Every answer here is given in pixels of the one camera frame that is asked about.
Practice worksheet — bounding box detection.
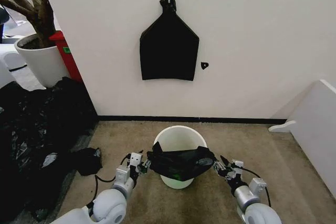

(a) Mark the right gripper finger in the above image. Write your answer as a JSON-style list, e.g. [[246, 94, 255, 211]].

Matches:
[[220, 155, 234, 170], [213, 161, 228, 178]]

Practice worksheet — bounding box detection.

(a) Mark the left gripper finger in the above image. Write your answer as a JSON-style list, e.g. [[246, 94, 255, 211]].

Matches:
[[136, 158, 152, 175], [125, 150, 144, 161]]

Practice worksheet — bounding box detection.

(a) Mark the black plastic garbage bag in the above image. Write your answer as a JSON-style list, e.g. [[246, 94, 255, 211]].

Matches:
[[146, 141, 217, 182]]

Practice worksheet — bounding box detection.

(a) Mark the small crumpled black bag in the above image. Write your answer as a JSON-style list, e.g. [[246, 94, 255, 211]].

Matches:
[[70, 147, 103, 177]]

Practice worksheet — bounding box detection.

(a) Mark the white round trash bin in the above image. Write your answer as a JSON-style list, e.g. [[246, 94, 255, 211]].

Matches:
[[153, 125, 207, 189]]

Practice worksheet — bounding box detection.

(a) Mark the flat black hanging bag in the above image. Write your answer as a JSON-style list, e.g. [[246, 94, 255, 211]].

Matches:
[[139, 0, 200, 82]]

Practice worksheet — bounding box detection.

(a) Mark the black baseboard strip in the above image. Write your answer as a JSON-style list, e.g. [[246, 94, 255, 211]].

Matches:
[[97, 115, 289, 125]]

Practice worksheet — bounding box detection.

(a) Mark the white footed partition board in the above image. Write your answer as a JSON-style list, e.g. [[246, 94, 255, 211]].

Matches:
[[268, 79, 336, 199]]

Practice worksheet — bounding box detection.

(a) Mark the pile of black bags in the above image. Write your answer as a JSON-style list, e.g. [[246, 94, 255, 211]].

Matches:
[[0, 76, 99, 222]]

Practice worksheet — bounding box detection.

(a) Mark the red cabinet box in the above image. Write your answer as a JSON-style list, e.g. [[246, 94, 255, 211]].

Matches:
[[49, 30, 83, 83]]

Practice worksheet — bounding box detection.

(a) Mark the white round plant pot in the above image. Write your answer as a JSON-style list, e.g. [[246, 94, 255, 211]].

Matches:
[[14, 34, 70, 89]]

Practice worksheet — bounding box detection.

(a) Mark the white rounded stool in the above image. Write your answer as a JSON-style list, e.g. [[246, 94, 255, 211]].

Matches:
[[0, 42, 27, 90]]

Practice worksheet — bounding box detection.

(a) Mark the green potted tree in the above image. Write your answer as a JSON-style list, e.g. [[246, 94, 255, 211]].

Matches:
[[0, 0, 56, 49]]

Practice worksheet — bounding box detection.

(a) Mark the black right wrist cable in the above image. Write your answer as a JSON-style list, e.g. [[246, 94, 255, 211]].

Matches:
[[241, 166, 272, 208]]

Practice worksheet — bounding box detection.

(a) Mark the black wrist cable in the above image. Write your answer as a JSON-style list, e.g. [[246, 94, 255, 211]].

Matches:
[[88, 154, 132, 209], [241, 166, 272, 208]]

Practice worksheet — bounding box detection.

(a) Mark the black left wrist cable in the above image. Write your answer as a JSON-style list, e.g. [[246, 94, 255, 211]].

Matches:
[[88, 154, 132, 209]]

